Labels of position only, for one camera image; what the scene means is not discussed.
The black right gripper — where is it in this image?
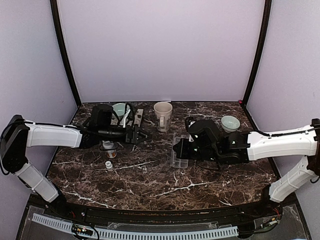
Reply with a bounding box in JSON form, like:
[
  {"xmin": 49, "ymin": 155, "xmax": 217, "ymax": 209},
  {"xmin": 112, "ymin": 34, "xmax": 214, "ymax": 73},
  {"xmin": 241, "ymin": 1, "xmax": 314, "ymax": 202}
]
[{"xmin": 173, "ymin": 137, "xmax": 221, "ymax": 163}]

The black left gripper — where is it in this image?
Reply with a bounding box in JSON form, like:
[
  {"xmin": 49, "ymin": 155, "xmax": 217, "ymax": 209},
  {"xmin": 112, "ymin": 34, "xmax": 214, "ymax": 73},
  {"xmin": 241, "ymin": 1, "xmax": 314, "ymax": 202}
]
[{"xmin": 99, "ymin": 125, "xmax": 153, "ymax": 145}]

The clear plastic pill organizer box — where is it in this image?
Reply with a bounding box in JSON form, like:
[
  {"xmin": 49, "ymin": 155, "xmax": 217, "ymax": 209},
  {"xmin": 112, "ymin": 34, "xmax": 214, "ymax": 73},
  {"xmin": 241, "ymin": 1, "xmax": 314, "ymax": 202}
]
[{"xmin": 170, "ymin": 133, "xmax": 189, "ymax": 169}]

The white pill bottle orange label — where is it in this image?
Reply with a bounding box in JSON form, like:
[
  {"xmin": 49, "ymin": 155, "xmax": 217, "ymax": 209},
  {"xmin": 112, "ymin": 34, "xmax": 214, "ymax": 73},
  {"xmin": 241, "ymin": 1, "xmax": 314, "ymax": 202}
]
[{"xmin": 101, "ymin": 141, "xmax": 118, "ymax": 159}]

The small white bottle cap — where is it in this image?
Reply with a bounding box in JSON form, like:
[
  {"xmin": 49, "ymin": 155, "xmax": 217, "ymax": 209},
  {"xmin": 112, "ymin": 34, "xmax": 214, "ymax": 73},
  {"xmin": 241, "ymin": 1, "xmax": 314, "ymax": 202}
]
[{"xmin": 105, "ymin": 161, "xmax": 114, "ymax": 172}]

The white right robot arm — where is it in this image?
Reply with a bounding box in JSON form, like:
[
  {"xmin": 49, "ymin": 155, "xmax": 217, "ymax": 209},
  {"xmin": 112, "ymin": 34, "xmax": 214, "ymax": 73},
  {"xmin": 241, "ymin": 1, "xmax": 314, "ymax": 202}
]
[{"xmin": 172, "ymin": 117, "xmax": 320, "ymax": 217}]

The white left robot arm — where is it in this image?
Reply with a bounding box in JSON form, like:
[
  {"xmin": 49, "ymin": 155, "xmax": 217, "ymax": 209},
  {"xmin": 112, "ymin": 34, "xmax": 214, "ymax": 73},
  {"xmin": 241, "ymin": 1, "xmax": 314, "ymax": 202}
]
[{"xmin": 0, "ymin": 104, "xmax": 152, "ymax": 218}]

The floral square coaster tile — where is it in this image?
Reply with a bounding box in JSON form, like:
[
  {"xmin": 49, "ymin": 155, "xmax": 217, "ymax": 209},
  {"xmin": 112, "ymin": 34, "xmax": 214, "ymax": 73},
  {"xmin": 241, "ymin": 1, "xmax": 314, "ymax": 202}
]
[{"xmin": 111, "ymin": 108, "xmax": 144, "ymax": 126}]

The left celadon green bowl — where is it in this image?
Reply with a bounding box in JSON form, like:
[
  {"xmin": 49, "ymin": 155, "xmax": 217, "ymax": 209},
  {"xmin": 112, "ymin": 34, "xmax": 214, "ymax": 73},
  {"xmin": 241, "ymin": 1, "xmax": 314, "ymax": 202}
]
[{"xmin": 112, "ymin": 103, "xmax": 126, "ymax": 120}]

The celadon green bowl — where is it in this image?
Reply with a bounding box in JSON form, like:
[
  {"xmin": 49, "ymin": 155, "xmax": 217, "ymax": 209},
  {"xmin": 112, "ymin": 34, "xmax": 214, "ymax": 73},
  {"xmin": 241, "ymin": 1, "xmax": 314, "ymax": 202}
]
[
  {"xmin": 112, "ymin": 103, "xmax": 126, "ymax": 120},
  {"xmin": 220, "ymin": 115, "xmax": 241, "ymax": 133}
]

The beige ceramic mug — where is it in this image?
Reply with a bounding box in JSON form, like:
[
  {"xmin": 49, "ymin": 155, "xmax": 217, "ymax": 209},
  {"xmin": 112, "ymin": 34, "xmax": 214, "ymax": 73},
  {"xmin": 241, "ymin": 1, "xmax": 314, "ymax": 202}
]
[{"xmin": 153, "ymin": 101, "xmax": 173, "ymax": 132}]

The right celadon green bowl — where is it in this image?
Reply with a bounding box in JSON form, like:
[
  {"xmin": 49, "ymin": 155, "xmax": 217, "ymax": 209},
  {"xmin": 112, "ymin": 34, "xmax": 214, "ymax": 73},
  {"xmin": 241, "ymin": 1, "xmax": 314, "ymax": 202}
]
[{"xmin": 220, "ymin": 115, "xmax": 241, "ymax": 133}]

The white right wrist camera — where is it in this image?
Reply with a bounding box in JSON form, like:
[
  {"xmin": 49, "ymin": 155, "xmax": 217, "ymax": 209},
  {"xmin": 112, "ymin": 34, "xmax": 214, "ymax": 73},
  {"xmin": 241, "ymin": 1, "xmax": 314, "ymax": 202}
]
[{"xmin": 184, "ymin": 116, "xmax": 198, "ymax": 143}]

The black front table rail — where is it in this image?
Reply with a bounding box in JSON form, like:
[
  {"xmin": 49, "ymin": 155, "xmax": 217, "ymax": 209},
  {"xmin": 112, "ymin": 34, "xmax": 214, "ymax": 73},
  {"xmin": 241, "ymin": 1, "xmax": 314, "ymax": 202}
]
[{"xmin": 24, "ymin": 193, "xmax": 298, "ymax": 226}]

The white slotted cable duct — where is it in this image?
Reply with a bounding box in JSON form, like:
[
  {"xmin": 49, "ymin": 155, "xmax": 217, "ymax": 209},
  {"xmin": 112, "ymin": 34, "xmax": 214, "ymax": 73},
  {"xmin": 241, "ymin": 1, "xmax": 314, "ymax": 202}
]
[{"xmin": 32, "ymin": 213, "xmax": 239, "ymax": 239}]

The black left frame post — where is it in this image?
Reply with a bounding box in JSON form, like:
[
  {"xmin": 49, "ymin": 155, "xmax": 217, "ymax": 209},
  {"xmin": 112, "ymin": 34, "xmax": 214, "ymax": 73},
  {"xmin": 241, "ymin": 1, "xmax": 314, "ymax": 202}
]
[{"xmin": 49, "ymin": 0, "xmax": 82, "ymax": 108}]

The black frame post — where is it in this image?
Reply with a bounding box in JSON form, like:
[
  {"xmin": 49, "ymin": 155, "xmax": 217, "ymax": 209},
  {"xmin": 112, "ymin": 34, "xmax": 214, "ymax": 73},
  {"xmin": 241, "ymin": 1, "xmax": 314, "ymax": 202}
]
[
  {"xmin": 241, "ymin": 0, "xmax": 272, "ymax": 108},
  {"xmin": 49, "ymin": 0, "xmax": 82, "ymax": 108}
]

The black right frame post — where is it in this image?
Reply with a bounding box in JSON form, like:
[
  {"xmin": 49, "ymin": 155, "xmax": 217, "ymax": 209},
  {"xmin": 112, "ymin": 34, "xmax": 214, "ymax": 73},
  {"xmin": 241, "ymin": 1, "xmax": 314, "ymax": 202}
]
[{"xmin": 241, "ymin": 0, "xmax": 272, "ymax": 108}]

